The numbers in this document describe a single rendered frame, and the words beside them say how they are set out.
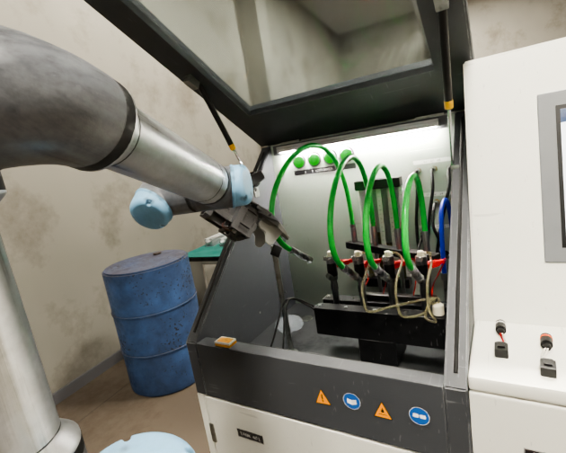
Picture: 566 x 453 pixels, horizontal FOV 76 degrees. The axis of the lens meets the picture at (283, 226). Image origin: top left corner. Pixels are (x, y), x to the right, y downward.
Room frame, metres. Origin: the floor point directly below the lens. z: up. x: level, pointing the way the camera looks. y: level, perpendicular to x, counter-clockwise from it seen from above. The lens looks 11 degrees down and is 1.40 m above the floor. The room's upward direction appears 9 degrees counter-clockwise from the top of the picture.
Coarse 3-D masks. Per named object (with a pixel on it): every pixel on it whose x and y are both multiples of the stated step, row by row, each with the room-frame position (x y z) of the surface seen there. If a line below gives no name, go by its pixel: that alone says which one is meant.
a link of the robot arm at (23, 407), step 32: (0, 192) 0.35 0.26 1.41; (0, 256) 0.34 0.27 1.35; (0, 288) 0.33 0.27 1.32; (0, 320) 0.32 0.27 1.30; (0, 352) 0.32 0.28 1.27; (32, 352) 0.35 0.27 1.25; (0, 384) 0.31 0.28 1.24; (32, 384) 0.33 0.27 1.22; (0, 416) 0.31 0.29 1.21; (32, 416) 0.32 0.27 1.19; (0, 448) 0.30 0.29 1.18; (32, 448) 0.32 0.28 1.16; (64, 448) 0.34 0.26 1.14
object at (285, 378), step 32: (224, 352) 0.87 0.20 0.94; (256, 352) 0.82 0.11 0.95; (288, 352) 0.80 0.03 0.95; (224, 384) 0.88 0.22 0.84; (256, 384) 0.82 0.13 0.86; (288, 384) 0.77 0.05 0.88; (320, 384) 0.73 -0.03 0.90; (352, 384) 0.69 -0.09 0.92; (384, 384) 0.65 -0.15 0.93; (416, 384) 0.62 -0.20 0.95; (288, 416) 0.78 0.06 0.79; (320, 416) 0.73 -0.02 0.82; (352, 416) 0.69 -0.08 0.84; (416, 448) 0.62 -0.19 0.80
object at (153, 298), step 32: (160, 256) 2.52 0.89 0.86; (128, 288) 2.17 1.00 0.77; (160, 288) 2.21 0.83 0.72; (192, 288) 2.44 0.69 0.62; (128, 320) 2.19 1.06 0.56; (160, 320) 2.19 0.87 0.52; (192, 320) 2.35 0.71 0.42; (128, 352) 2.22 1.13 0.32; (160, 352) 2.18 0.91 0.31; (160, 384) 2.17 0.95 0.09
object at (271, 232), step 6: (258, 222) 0.82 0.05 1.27; (264, 222) 0.83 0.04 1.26; (264, 228) 0.82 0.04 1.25; (270, 228) 0.83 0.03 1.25; (276, 228) 0.84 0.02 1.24; (282, 228) 0.84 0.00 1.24; (270, 234) 0.83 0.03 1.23; (276, 234) 0.83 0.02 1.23; (282, 234) 0.85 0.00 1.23; (270, 240) 0.82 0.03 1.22
